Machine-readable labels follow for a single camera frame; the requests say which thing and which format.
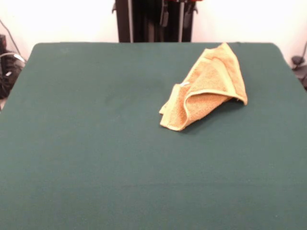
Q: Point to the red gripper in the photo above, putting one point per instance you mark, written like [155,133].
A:
[177,0]

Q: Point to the yellow terry towel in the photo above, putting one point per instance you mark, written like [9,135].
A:
[211,81]

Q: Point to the black floor stand base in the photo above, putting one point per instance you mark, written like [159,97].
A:
[301,72]

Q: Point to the dark green table cloth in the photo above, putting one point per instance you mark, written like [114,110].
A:
[96,143]

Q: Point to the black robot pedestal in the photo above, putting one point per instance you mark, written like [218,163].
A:
[144,24]

